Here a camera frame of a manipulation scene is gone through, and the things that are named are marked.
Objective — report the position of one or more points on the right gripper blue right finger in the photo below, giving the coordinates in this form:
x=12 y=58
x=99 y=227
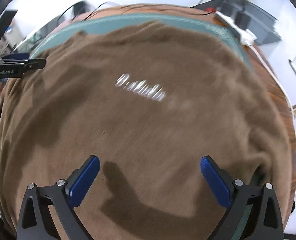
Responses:
x=219 y=181

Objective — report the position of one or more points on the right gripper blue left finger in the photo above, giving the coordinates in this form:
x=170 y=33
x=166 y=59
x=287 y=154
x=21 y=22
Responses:
x=80 y=181

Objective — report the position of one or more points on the brown fleece sweater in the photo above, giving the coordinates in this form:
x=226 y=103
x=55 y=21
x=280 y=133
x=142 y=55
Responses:
x=143 y=129

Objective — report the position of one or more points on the black metal chair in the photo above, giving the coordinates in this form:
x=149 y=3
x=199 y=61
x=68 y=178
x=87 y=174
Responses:
x=81 y=7

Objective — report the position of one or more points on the white power strip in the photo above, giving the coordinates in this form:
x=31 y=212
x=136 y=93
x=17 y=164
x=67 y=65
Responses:
x=245 y=37

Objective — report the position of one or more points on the green table mat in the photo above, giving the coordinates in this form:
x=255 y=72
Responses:
x=138 y=22

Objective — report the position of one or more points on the black power adapter near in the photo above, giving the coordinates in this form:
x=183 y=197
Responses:
x=242 y=20

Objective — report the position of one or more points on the black power adapter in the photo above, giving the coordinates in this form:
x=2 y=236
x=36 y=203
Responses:
x=242 y=20
x=227 y=9

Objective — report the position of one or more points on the black power adapter far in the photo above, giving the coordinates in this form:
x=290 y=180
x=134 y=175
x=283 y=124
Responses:
x=227 y=9

